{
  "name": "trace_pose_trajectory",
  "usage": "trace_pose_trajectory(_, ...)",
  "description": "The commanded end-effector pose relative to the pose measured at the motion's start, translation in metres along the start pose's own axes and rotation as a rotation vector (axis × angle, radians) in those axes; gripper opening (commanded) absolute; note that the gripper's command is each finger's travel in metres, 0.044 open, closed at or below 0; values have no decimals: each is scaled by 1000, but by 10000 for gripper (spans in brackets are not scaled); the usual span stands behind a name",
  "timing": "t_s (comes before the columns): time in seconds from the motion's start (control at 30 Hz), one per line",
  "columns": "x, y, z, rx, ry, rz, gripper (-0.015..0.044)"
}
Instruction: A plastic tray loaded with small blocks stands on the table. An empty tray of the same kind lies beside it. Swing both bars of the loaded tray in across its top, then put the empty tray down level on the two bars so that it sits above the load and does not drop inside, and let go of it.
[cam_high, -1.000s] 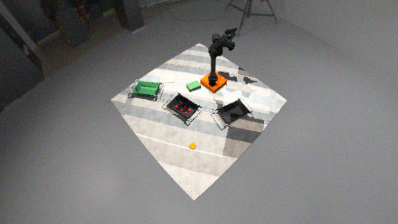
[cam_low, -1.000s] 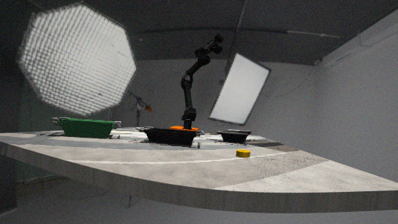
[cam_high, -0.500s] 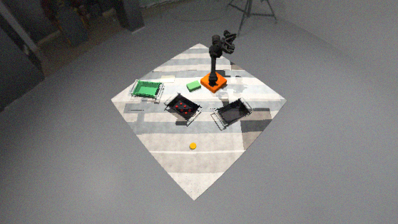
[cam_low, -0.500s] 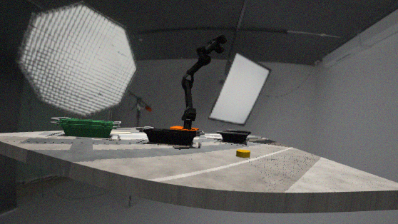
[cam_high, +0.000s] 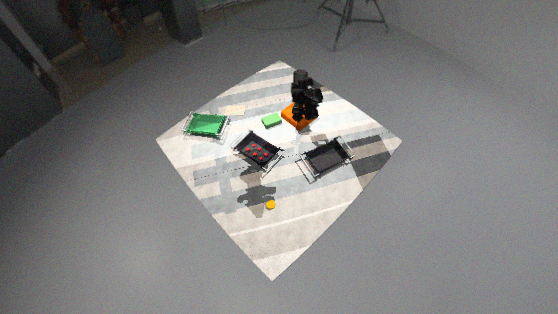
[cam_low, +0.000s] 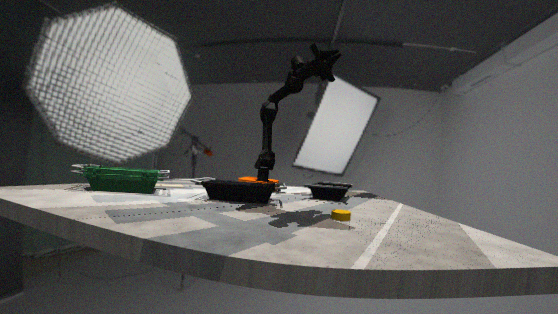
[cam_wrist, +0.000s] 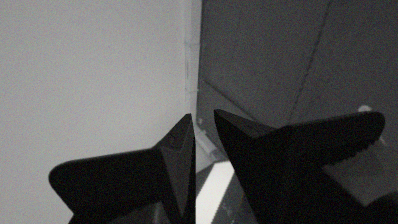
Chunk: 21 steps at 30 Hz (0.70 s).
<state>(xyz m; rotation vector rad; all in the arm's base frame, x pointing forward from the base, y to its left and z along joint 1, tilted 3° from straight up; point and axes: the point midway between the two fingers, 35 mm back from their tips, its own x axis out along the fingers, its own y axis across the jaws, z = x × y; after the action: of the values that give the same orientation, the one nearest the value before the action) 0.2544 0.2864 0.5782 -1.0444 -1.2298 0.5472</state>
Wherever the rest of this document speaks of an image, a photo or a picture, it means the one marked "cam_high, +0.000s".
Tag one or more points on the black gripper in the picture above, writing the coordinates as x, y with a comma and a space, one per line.
308, 98

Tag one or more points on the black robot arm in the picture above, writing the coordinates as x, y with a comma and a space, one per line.
297, 108

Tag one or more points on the yellow short cylinder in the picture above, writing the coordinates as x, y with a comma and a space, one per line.
270, 204

